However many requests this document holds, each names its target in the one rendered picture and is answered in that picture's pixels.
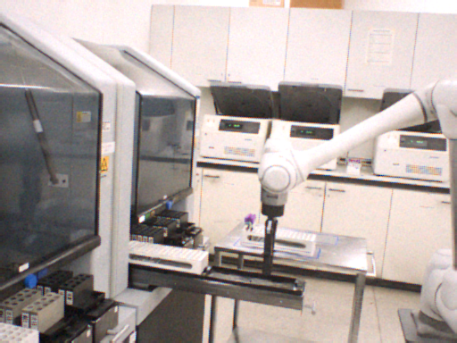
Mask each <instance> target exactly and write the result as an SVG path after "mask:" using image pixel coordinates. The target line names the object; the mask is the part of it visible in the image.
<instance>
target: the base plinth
mask: <svg viewBox="0 0 457 343"><path fill-rule="evenodd" d="M214 256H215V255H211V254H208V261H210V262H214ZM221 262H222V263H224V264H233V265H237V258H235V257H230V256H225V255H222V256H221ZM243 266H247V267H252V268H255V267H256V269H261V270H262V262H261V261H256V260H250V259H245V258H244V262H243ZM272 270H273V271H275V272H283V273H293V274H298V275H303V276H312V277H317V278H322V279H326V280H340V281H344V282H353V283H355V279H356V275H350V274H346V273H341V272H327V271H322V270H317V269H316V270H313V269H305V268H300V267H295V266H291V265H283V264H274V263H272ZM364 285H368V286H378V287H382V288H387V289H400V290H405V291H414V292H419V293H421V288H422V285H421V284H412V283H407V282H403V281H393V280H385V279H380V278H375V279H373V278H365V283H364Z"/></svg>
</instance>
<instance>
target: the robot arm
mask: <svg viewBox="0 0 457 343"><path fill-rule="evenodd" d="M438 119H439V122H440V125H441V129H442V132H443V135H444V136H445V137H446V138H448V147H449V166H450V205H451V224H452V243H453V249H447V248H443V249H440V250H438V251H437V252H435V253H434V254H433V255H432V256H431V258H430V259H429V260H428V264H427V265H426V269H425V271H424V279H423V282H422V288H421V295H420V310H419V311H416V310H412V311H411V316H412V318H413V320H414V321H415V323H416V328H417V335H418V336H419V337H421V338H432V339H440V340H448V341H452V342H457V72H454V73H452V74H448V75H446V76H444V77H443V78H441V79H439V80H437V81H434V82H432V83H431V84H429V85H426V86H424V88H420V89H419V90H418V91H414V92H413V93H411V94H410V95H408V96H407V97H405V98H403V99H402V100H401V101H400V102H397V103H396V104H394V105H391V106H390V107H389V108H387V109H386V110H384V111H383V112H382V113H378V114H376V115H375V116H372V117H370V118H369V119H368V120H366V121H363V122H362V123H359V124H357V125H356V126H355V127H351V128H350V129H349V130H348V131H345V132H344V133H342V134H340V135H338V136H336V137H335V138H332V139H331V140H330V141H329V142H326V143H324V144H322V145H320V146H316V147H314V148H312V149H310V150H304V151H297V150H294V149H293V148H292V142H291V141H289V140H288V139H286V138H268V139H267V140H266V142H265V146H264V147H263V150H262V157H261V161H260V166H259V169H258V180H259V182H260V183H261V199H260V200H261V201H262V215H264V216H268V219H266V221H265V240H264V251H263V252H262V255H263V262H262V273H263V274H268V275H271V274H272V262H273V255H274V253H276V250H274V249H273V248H274V247H275V240H276V234H277V225H278V220H277V217H281V216H284V207H285V204H286V203H287V200H288V191H289V190H292V189H293V188H295V187H296V186H298V185H300V184H302V183H303V182H304V181H306V180H307V176H308V174H309V173H311V172H312V171H313V170H315V169H317V168H319V167H320V166H321V165H324V164H326V163H328V162H330V161H332V160H333V159H335V158H338V157H339V156H341V155H343V154H345V153H347V152H348V151H350V150H353V149H355V148H356V147H358V146H360V145H362V144H363V143H366V142H368V141H370V140H371V139H374V138H376V137H377V136H379V135H383V134H385V133H387V132H388V131H394V130H398V129H400V128H408V127H410V126H414V125H421V124H423V123H425V122H429V121H435V120H438Z"/></svg>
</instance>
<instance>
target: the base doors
mask: <svg viewBox="0 0 457 343"><path fill-rule="evenodd" d="M195 173H199V176H197V175H196V176H195V184H196V185H198V189H197V191H196V192H195V204H194V215H193V223H195V226H196V227H198V228H203V230H204V237H207V238H210V243H211V246H210V248H209V251H208V252H209V254H211V255H215V251H214V247H215V245H216V244H217V243H219V241H220V240H221V239H223V238H224V237H225V236H227V234H228V233H229V232H230V231H232V230H233V229H234V228H235V227H236V226H237V225H238V224H239V223H240V222H241V221H243V222H244V221H245V217H246V216H247V215H248V214H249V213H252V214H256V220H255V223H258V224H265V221H266V219H268V216H264V215H262V203H261V200H260V199H261V183H260V182H259V180H258V174H253V173H241V172H233V171H221V170H214V169H201V168H196V170H195ZM204 175H209V176H215V177H218V176H219V178H215V177H204ZM198 180H199V182H198V183H197V181H198ZM223 181H225V182H229V183H234V184H235V186H234V185H225V184H223ZM202 185H203V186H202ZM307 186H309V187H312V188H305V187H307ZM318 188H322V189H318ZM329 188H332V189H339V190H342V189H343V190H344V191H345V192H338V191H332V190H328V189H329ZM325 189H326V195H325ZM289 191H295V192H301V193H300V194H295V193H288V200H287V203H286V204H285V207H284V216H281V217H277V220H278V225H277V226H279V227H284V228H294V229H299V230H308V231H318V232H320V230H321V232H324V233H329V234H339V235H344V236H350V237H355V238H366V239H367V250H369V251H373V252H375V262H376V268H375V271H376V278H380V279H385V280H393V281H403V282H407V283H412V284H421V285H422V282H423V279H424V271H425V269H426V265H427V264H428V260H429V259H430V258H431V256H432V255H433V254H434V253H435V252H437V251H438V250H440V249H443V248H447V249H453V243H452V224H451V205H450V204H447V203H450V196H446V195H439V194H433V193H426V192H413V191H407V190H400V189H393V192H392V189H391V188H373V187H367V186H361V185H347V184H341V183H334V182H326V181H318V180H306V181H304V182H303V183H302V184H300V185H298V186H296V187H295V188H293V189H292V190H289ZM319 195H322V197H319ZM328 195H329V197H328ZM391 195H392V198H391ZM324 196H325V201H324ZM442 201H444V202H447V203H441V202H442ZM323 202H324V208H323ZM419 205H424V206H434V207H435V208H436V209H435V210H433V209H427V208H422V207H419ZM390 206H391V209H390ZM200 207H201V209H200ZM260 208H261V211H260ZM322 209H323V215H322ZM389 212H390V214H389ZM259 216H260V220H259ZM388 217H389V220H388ZM199 218H200V221H199ZM321 223H322V226H321ZM387 223H388V226H387ZM386 229H387V231H386ZM385 245H386V248H385ZM384 251H385V253H384ZM383 256H384V259H383ZM273 263H274V264H283V265H291V266H295V267H300V268H305V269H313V270H316V269H317V270H322V271H327V272H341V273H346V274H350V275H356V272H343V271H339V270H334V269H329V268H326V269H325V268H320V267H316V266H311V265H302V264H294V263H290V262H280V261H276V260H273ZM381 273H382V276H381Z"/></svg>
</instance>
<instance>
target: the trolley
mask: <svg viewBox="0 0 457 343"><path fill-rule="evenodd" d="M244 227H245V222H243V221H241V222H240V223H239V224H238V225H237V226H236V227H235V228H234V229H233V230H232V231H230V232H229V233H228V234H227V236H225V237H224V238H223V239H221V240H220V241H219V243H217V244H216V245H215V247H214V251H215V256H214V266H220V265H221V255H222V252H227V253H231V254H236V255H237V269H238V270H243V262H244V255H249V256H253V257H258V258H263V255H262V252H263V251H264V248H260V247H244V246H240V240H241V231H242V229H243V228H244ZM277 230H286V231H296V232H301V233H306V234H311V235H316V240H315V248H314V254H313V256H308V255H299V254H293V253H288V252H284V251H279V250H276V253H274V255H273V260H276V261H280V262H290V263H294V264H302V265H311V266H316V267H320V268H325V269H326V268H329V269H334V270H339V271H343V272H356V279H355V285H354V291H353V308H352V315H351V321H350V326H349V333H348V343H357V341H358V336H359V324H360V318H361V308H362V300H363V295H364V283H365V278H373V279H375V278H376V271H375V268H376V262H375V252H373V251H369V250H367V239H366V238H355V237H350V236H344V235H339V234H329V233H324V232H318V231H308V230H299V229H294V228H284V227H279V226H277ZM367 255H372V274H371V273H367V271H368V263H367ZM218 303H219V297H217V296H212V306H211V316H210V326H209V336H208V343H215V332H216V323H217V313H218ZM239 307H240V300H237V299H234V317H233V326H232V333H231V334H230V337H229V339H228V340H227V342H226V343H322V342H319V341H311V340H308V339H301V338H294V337H290V336H287V335H279V334H276V333H272V332H268V331H261V330H256V329H252V328H245V327H241V326H237V325H238V316H239Z"/></svg>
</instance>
